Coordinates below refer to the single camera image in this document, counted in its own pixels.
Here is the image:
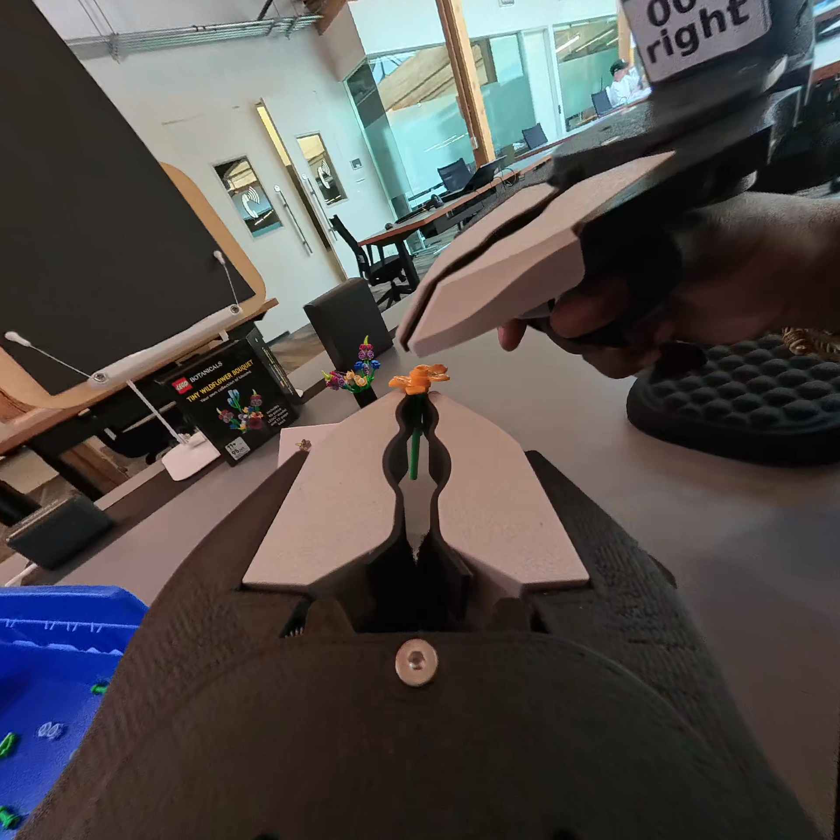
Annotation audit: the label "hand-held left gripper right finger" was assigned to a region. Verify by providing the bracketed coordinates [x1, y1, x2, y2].
[423, 390, 592, 628]

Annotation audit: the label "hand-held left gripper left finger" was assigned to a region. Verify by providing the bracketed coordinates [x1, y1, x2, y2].
[245, 390, 410, 628]

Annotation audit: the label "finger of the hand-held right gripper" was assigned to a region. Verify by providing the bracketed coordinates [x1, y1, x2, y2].
[410, 150, 678, 358]
[398, 182, 560, 345]

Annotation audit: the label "yellow lego flower piece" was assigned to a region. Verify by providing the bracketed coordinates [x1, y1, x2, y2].
[389, 363, 452, 399]

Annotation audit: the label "black lego set box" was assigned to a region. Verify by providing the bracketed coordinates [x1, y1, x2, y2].
[171, 335, 303, 467]

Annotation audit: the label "lego flower model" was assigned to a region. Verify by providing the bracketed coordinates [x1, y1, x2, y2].
[325, 336, 384, 408]

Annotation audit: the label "blue plastic bin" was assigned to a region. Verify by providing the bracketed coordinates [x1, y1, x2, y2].
[0, 586, 148, 834]

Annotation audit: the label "lego instruction booklet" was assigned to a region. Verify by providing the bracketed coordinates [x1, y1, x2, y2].
[276, 423, 345, 468]

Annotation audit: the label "scattered green lego stems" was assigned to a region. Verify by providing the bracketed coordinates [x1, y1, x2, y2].
[0, 678, 111, 830]

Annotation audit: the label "person's right hand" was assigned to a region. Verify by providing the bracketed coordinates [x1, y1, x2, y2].
[497, 192, 840, 382]

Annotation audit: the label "long wooden desk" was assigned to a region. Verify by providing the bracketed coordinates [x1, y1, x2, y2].
[357, 145, 565, 283]

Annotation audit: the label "black office chair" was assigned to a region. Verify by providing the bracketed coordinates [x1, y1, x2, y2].
[329, 214, 421, 309]

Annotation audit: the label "plain black box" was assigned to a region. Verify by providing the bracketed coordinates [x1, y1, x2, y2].
[304, 277, 395, 372]

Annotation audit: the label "white flat device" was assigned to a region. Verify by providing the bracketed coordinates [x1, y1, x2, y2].
[161, 436, 221, 483]

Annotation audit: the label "black honeycomb cushion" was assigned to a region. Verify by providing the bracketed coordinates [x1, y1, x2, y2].
[626, 332, 840, 466]

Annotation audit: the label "small dark grey case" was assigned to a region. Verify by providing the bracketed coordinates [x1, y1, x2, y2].
[4, 493, 115, 572]

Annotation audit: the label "wood-framed dark screen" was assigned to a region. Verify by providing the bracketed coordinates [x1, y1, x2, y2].
[0, 0, 279, 410]

